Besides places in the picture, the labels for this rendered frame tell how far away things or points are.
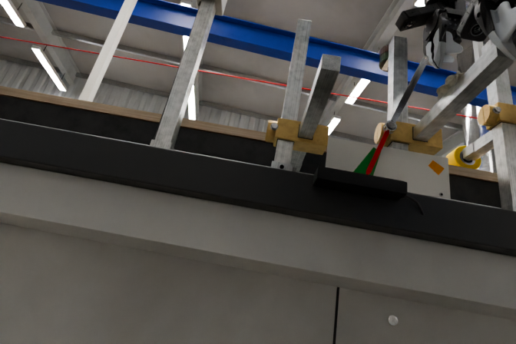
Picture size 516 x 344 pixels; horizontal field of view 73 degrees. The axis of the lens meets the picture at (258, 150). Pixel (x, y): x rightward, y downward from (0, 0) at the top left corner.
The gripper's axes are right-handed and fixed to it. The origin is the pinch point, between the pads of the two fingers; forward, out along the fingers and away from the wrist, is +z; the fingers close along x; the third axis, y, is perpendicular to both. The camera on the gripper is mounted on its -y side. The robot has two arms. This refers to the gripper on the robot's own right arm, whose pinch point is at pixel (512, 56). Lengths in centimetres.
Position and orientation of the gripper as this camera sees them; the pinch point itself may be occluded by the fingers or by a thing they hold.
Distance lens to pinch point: 63.5
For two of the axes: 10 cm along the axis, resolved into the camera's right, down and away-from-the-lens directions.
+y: 0.4, -4.2, -9.1
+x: 9.8, 1.7, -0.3
